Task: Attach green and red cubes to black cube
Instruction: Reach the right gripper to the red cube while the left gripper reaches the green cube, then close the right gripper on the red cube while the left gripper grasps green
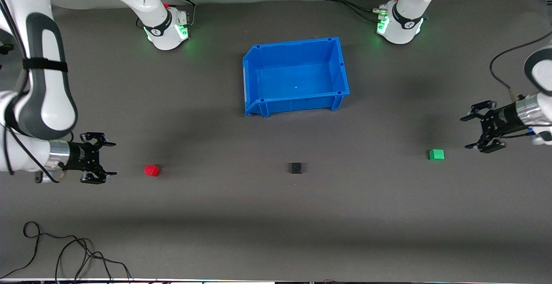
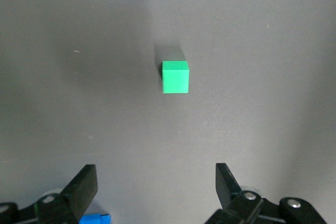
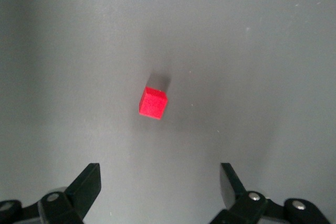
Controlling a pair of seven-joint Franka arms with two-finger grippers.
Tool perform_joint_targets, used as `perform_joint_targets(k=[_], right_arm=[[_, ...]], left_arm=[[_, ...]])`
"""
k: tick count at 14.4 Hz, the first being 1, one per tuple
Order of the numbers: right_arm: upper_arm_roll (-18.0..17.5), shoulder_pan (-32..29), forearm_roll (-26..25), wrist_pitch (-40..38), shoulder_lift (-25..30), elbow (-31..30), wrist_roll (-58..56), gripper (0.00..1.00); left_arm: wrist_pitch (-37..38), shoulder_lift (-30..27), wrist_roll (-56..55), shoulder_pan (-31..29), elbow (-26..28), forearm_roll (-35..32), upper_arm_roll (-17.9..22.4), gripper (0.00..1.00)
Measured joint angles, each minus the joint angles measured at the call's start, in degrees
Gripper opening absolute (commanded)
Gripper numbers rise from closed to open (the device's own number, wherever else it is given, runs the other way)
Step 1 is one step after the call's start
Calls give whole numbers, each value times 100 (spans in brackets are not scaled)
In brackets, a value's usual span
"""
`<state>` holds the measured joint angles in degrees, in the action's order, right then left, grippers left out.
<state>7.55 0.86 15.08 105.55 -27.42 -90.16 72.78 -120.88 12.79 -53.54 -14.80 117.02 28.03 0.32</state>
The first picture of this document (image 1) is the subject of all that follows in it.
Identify grey table mat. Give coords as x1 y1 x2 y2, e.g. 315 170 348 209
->
0 0 552 281

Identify blue plastic storage bin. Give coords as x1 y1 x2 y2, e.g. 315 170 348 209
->
242 37 350 118

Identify thin black loose cable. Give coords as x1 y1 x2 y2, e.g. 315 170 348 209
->
0 221 93 279
55 237 132 283

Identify black right arm base cables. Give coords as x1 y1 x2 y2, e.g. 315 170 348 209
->
159 0 197 28

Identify black arm base cables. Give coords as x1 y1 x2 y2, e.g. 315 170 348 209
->
325 0 402 22
159 0 197 28

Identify black left arm base cables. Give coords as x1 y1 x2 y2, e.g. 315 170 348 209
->
325 0 402 22

